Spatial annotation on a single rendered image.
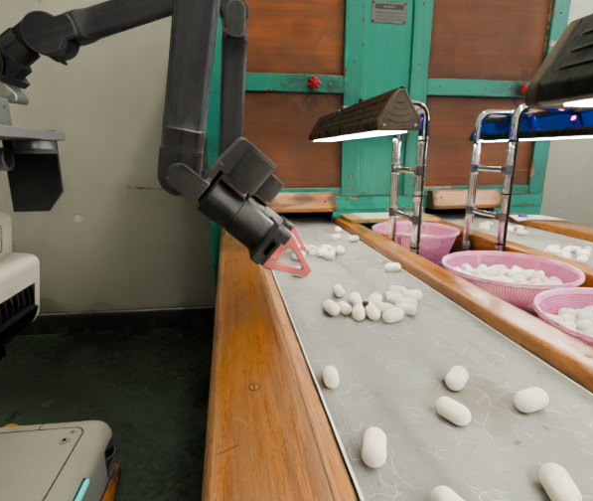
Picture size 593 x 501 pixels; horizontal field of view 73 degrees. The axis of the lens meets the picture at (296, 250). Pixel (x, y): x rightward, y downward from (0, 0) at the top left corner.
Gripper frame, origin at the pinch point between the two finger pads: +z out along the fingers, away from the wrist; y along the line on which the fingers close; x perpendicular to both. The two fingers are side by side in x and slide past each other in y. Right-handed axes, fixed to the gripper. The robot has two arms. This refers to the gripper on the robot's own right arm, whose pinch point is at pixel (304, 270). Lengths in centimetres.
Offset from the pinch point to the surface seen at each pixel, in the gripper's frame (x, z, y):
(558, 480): -3.6, 12.5, -39.9
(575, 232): -59, 75, 45
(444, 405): -1.2, 10.3, -29.4
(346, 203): -22, 24, 85
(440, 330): -6.8, 19.3, -10.0
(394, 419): 3.3, 7.8, -28.5
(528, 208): -71, 87, 85
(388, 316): -3.3, 13.0, -6.9
